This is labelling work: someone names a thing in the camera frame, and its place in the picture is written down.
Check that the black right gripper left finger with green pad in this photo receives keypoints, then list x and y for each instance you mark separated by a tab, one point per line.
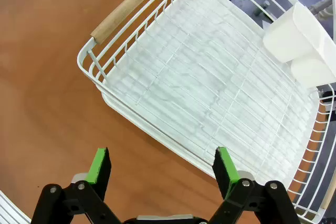
99	174

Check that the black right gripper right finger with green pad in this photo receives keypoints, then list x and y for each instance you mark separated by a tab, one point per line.
225	174

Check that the white plastic drip tray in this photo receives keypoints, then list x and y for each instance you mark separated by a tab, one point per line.
183	82

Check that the white plastic cutlery holder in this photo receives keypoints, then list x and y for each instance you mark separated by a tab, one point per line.
288	40

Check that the white slatted object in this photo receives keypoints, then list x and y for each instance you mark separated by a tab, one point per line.
10	211

